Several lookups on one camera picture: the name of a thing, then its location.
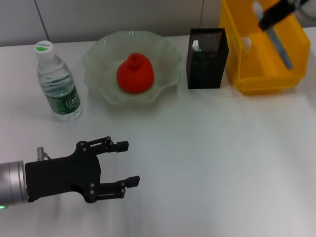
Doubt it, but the grey marker pen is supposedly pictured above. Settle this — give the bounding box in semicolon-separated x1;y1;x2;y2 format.
252;0;295;70

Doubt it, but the left gripper cable with plug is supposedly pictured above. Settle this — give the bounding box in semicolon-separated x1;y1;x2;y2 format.
36;146;54;161

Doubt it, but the black mesh pen holder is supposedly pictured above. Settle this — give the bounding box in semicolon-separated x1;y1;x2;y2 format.
186;28;230;89

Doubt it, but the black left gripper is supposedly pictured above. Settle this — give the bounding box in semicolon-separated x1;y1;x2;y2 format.
24;135;141;204

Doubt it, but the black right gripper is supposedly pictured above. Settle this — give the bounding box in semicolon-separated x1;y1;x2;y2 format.
258;0;311;32

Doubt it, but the clear green-label water bottle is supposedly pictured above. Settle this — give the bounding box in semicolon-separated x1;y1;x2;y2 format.
34;40;83;122

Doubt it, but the yellow plastic bin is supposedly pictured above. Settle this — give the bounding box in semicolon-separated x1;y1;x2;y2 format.
219;0;311;96

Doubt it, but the translucent wavy fruit plate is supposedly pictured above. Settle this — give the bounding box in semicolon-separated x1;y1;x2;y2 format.
82;30;183;112

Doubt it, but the white paper ball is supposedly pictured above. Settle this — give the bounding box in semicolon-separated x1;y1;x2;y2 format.
241;37;253;54

